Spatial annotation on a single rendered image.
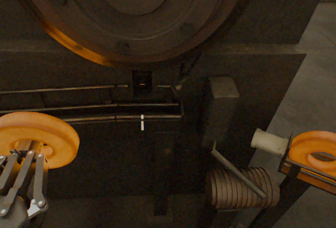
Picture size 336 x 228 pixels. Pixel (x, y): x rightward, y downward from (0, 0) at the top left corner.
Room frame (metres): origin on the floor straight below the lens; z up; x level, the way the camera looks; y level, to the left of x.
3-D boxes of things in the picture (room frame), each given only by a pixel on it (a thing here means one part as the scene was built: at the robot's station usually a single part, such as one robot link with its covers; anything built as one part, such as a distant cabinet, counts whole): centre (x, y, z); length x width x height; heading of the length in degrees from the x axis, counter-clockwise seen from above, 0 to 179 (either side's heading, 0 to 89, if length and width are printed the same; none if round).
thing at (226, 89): (0.54, -0.16, 0.68); 0.11 x 0.08 x 0.24; 6
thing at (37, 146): (0.25, 0.23, 0.84); 0.05 x 0.03 x 0.01; 6
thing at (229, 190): (0.40, -0.27, 0.27); 0.22 x 0.13 x 0.53; 96
